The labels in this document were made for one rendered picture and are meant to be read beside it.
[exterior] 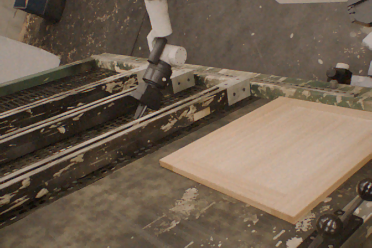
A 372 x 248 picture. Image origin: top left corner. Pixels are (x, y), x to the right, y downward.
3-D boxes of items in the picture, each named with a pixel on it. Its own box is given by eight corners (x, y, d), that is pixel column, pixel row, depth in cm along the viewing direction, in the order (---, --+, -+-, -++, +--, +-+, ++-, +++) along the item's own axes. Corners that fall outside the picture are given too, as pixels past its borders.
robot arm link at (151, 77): (148, 109, 149) (162, 80, 151) (165, 113, 142) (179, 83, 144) (123, 94, 141) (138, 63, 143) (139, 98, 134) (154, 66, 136)
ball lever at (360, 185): (350, 230, 74) (391, 185, 66) (340, 240, 72) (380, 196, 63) (333, 214, 76) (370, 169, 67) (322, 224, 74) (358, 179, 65)
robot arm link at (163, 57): (156, 77, 150) (169, 50, 152) (177, 82, 143) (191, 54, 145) (137, 62, 141) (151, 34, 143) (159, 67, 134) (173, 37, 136)
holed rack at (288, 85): (358, 94, 130) (358, 92, 130) (353, 97, 128) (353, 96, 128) (95, 55, 249) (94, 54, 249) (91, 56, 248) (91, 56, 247)
